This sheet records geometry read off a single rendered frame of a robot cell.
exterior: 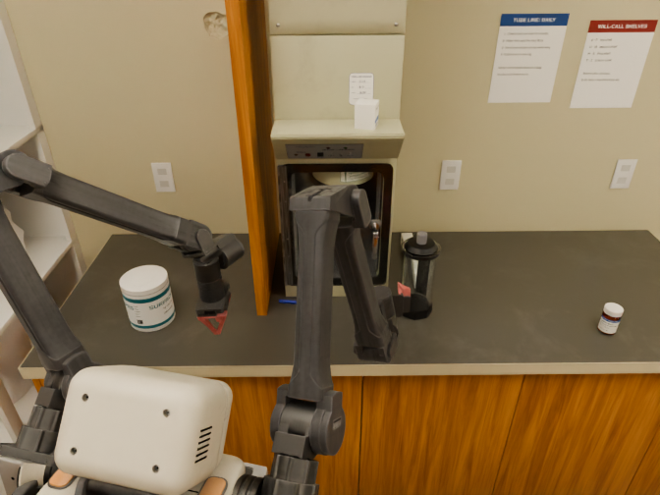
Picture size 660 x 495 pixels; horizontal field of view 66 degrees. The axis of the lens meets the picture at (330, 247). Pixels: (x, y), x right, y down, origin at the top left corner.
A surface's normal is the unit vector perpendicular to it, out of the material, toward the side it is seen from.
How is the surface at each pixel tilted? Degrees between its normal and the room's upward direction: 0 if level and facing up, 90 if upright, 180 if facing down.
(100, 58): 90
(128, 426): 47
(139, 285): 0
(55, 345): 59
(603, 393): 90
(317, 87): 90
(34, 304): 67
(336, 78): 90
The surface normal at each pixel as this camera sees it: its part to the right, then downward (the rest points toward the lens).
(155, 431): -0.17, -0.19
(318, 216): -0.42, -0.06
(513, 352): 0.00, -0.85
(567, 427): 0.00, 0.53
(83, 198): 0.77, -0.03
